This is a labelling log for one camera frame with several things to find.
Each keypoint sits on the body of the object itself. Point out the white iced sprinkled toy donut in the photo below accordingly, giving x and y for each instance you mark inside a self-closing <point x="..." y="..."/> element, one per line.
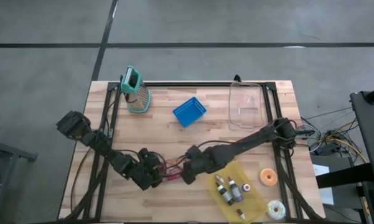
<point x="271" y="211"/>

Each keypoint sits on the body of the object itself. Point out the clear plastic container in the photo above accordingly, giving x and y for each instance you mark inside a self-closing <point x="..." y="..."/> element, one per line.
<point x="245" y="105"/>

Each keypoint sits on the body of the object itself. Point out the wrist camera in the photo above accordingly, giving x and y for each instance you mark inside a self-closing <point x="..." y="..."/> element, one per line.
<point x="147" y="157"/>
<point x="193" y="152"/>

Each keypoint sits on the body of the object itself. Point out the white paper sheet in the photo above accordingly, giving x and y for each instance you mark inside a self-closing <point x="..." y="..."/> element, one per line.
<point x="322" y="170"/>

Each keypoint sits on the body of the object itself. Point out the red plastic-wrapped food packet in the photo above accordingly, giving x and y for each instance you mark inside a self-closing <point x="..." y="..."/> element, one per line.
<point x="173" y="170"/>

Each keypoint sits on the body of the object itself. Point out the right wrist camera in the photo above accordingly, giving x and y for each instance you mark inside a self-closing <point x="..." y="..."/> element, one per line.
<point x="193" y="152"/>

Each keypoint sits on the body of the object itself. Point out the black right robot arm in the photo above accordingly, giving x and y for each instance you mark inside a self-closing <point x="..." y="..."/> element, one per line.
<point x="252" y="138"/>

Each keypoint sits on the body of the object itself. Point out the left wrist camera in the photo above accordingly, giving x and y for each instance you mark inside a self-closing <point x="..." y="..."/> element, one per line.
<point x="147" y="157"/>

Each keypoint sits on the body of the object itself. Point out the black aluminium rig frame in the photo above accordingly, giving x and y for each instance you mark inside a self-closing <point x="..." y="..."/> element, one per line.
<point x="189" y="84"/>

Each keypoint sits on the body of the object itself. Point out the blue plastic slotted basket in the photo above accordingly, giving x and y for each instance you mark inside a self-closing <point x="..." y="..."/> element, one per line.
<point x="189" y="111"/>

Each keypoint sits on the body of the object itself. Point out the yellow translucent plastic bin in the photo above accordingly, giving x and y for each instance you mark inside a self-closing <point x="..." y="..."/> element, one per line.
<point x="252" y="202"/>

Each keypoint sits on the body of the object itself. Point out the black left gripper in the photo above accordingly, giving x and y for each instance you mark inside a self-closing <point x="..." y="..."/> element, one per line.
<point x="144" y="177"/>

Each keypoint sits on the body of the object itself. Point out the black food colouring bottle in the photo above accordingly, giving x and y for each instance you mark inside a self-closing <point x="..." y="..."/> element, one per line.
<point x="226" y="196"/>

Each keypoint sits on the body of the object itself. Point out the purple food colouring bottle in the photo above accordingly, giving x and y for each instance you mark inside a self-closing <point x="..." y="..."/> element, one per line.
<point x="236" y="191"/>

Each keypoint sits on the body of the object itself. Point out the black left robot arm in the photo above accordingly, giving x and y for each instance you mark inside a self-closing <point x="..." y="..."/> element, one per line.
<point x="105" y="146"/>

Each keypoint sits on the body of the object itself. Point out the orange iced toy donut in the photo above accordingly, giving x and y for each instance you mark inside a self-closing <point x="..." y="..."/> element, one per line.
<point x="263" y="179"/>

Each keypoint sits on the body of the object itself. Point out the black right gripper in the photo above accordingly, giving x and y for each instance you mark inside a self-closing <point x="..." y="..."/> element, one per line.
<point x="208" y="161"/>

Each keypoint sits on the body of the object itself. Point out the grey cart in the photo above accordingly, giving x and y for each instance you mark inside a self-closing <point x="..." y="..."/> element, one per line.
<point x="368" y="124"/>

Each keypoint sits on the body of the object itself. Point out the grey metal table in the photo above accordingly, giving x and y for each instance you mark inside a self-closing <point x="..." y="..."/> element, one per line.
<point x="6" y="152"/>

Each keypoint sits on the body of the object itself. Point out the small brown food colouring bottle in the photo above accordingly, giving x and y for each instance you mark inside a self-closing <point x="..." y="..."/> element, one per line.
<point x="241" y="214"/>

